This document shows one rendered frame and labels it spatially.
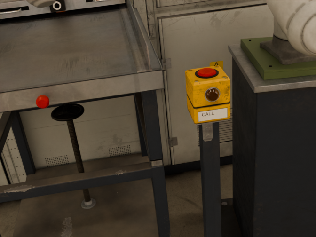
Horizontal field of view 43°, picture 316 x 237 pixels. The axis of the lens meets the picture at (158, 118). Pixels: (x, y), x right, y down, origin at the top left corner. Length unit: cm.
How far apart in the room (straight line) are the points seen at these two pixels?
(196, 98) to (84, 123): 109
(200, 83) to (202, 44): 94
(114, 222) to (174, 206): 39
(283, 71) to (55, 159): 118
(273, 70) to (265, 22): 66
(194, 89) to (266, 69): 41
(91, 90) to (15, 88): 19
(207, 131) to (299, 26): 32
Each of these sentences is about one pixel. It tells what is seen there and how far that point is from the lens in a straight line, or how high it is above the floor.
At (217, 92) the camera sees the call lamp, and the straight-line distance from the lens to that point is 83.
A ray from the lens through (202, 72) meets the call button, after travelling 86.
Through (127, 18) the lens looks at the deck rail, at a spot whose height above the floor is 85.
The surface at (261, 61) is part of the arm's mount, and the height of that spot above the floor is 78.
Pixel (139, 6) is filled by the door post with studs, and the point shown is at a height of 85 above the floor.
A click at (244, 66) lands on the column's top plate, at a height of 75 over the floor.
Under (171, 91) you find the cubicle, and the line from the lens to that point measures 181.
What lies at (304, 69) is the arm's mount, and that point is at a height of 77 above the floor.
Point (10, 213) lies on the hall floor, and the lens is 206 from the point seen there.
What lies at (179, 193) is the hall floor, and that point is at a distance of 194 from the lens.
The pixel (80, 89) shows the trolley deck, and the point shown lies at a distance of 105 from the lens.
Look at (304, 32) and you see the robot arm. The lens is 99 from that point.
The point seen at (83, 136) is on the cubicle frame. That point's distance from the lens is 190.
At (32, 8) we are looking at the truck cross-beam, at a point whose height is 89.
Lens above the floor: 124
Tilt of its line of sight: 29 degrees down
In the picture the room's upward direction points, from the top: 6 degrees counter-clockwise
